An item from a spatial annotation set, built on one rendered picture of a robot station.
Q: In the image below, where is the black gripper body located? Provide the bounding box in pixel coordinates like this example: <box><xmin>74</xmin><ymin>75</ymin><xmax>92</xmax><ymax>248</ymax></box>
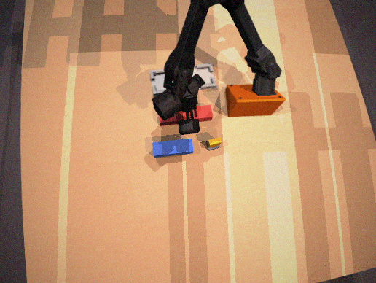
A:
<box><xmin>178</xmin><ymin>99</ymin><xmax>200</xmax><ymax>135</ymax></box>

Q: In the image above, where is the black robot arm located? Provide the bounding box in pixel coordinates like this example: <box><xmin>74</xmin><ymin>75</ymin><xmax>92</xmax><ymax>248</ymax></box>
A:
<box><xmin>152</xmin><ymin>0</ymin><xmax>282</xmax><ymax>120</ymax></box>

